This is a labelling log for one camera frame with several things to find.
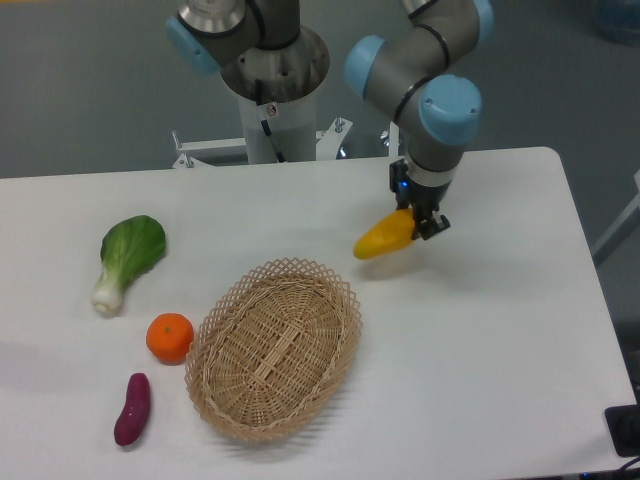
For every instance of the white table leg right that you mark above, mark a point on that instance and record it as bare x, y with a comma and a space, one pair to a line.
626, 222

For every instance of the orange tangerine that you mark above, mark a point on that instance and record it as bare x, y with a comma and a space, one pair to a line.
169, 337

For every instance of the purple sweet potato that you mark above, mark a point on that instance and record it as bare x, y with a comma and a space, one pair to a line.
136, 410

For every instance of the green bok choy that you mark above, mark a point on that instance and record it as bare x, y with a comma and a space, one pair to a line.
129, 250

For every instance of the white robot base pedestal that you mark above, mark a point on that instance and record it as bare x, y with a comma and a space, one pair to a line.
276, 89

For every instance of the black device at table edge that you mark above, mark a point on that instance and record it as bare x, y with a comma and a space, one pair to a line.
623, 426

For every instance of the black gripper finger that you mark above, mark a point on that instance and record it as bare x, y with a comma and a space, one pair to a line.
428, 226
398, 183

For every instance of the white metal mounting frame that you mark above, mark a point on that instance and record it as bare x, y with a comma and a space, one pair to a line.
340, 141

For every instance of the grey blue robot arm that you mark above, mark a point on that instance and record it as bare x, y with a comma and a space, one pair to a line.
407, 79

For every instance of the woven wicker basket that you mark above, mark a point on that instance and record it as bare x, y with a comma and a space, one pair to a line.
273, 350

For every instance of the yellow mango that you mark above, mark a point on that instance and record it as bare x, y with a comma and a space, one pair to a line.
392, 233

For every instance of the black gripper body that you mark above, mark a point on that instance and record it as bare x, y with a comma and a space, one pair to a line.
425, 191

